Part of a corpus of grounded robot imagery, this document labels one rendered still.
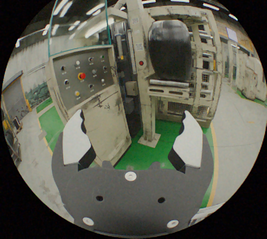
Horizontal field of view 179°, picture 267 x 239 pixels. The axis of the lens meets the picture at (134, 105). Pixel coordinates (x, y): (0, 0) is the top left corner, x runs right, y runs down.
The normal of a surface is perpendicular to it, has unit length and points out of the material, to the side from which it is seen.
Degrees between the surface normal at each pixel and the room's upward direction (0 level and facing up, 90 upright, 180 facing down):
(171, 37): 76
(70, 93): 90
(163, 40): 82
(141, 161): 0
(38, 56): 90
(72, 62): 90
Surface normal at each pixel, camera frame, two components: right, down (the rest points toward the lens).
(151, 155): -0.12, -0.87
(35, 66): 0.89, 0.11
